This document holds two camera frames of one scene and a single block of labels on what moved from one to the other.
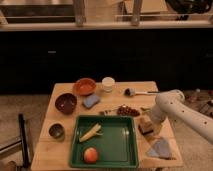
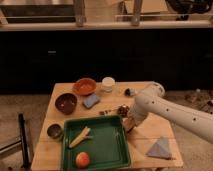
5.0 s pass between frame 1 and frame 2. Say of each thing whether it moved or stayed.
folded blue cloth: stayed
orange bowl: stayed
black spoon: stayed
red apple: moved
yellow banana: moved
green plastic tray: moved
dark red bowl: stayed
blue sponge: stayed
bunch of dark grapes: stayed
